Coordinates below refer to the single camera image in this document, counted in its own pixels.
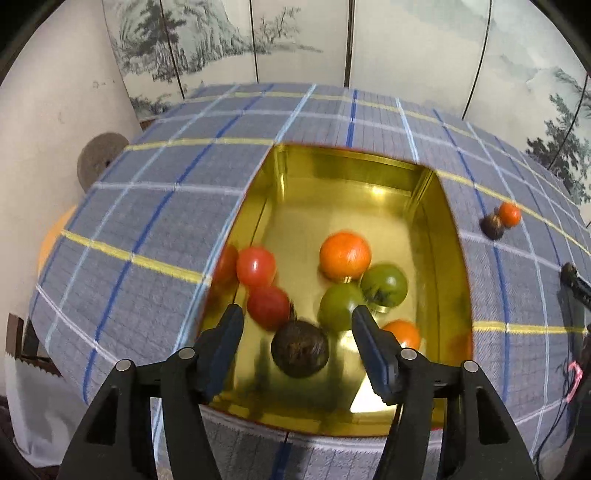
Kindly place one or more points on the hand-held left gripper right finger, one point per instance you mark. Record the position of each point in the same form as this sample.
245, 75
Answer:
376, 355

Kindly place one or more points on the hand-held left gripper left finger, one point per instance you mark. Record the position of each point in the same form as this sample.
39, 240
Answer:
221, 350

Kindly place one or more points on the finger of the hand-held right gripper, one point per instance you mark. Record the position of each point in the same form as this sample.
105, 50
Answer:
575, 281

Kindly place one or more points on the orange tangerine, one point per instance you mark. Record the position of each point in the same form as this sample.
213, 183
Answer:
345, 256
402, 334
509, 214

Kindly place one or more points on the green tomato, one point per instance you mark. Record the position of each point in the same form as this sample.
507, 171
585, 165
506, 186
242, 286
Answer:
384, 284
341, 307

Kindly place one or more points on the red tomato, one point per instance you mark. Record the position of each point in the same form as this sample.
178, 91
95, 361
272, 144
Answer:
256, 266
268, 308

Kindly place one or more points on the dark brown wrinkled fruit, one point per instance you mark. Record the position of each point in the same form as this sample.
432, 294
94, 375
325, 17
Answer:
300, 353
491, 227

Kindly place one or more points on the gold tin box red outside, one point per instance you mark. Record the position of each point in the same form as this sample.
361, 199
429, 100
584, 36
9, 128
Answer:
341, 207

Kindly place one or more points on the orange round stool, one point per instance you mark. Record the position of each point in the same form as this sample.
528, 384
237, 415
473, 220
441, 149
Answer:
51, 240

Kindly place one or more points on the grey round stone disc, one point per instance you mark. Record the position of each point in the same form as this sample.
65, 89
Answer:
97, 159

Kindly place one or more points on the landscape painted folding screen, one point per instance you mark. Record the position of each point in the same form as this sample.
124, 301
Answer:
323, 41

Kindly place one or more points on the dark wooden frame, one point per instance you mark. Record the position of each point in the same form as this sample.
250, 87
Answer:
23, 355

